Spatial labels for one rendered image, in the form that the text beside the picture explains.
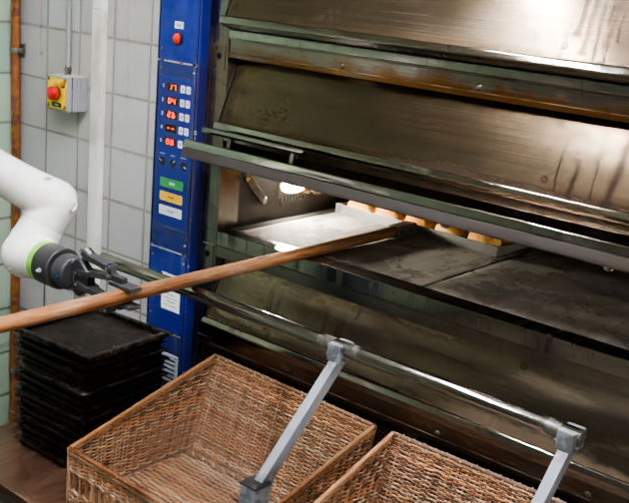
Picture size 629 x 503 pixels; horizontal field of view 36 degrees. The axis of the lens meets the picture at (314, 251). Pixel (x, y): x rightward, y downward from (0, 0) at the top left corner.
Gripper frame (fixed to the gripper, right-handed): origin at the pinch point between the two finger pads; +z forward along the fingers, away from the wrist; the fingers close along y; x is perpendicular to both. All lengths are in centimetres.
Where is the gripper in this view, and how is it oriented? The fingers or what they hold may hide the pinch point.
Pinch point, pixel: (125, 294)
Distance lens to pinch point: 201.3
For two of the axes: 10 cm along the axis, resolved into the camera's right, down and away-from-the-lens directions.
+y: -0.9, 9.6, 2.7
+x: -6.5, 1.5, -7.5
